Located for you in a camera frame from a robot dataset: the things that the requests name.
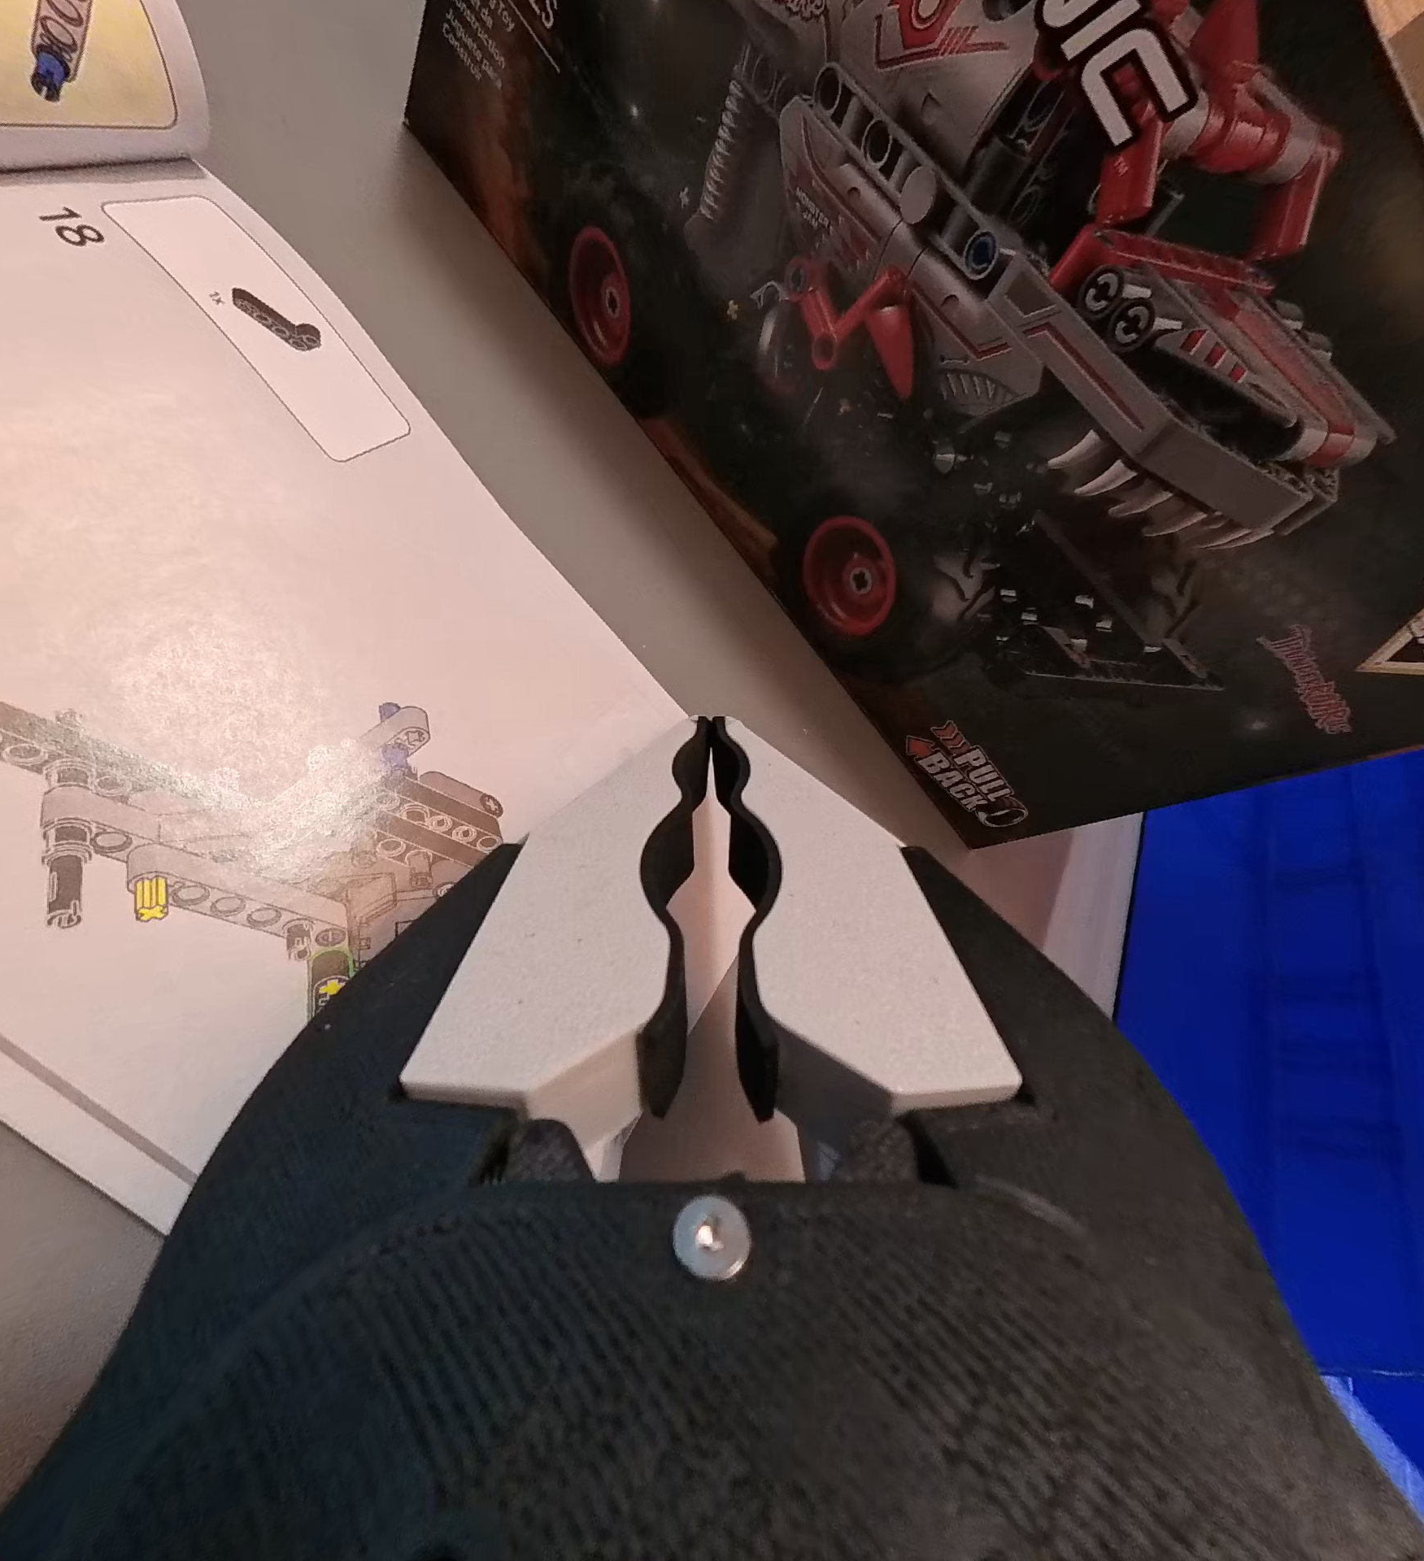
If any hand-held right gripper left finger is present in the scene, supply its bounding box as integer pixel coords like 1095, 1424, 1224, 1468
393, 718, 711, 1184

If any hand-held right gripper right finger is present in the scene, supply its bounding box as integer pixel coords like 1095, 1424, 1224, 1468
711, 718, 1025, 1184

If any blue plastic bin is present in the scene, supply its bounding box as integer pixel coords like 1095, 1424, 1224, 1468
1111, 729, 1424, 1561

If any open instruction booklet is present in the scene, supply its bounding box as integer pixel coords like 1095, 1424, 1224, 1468
0, 0, 680, 1233

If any toy truck set box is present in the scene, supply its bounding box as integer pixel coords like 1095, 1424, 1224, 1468
402, 0, 1424, 854

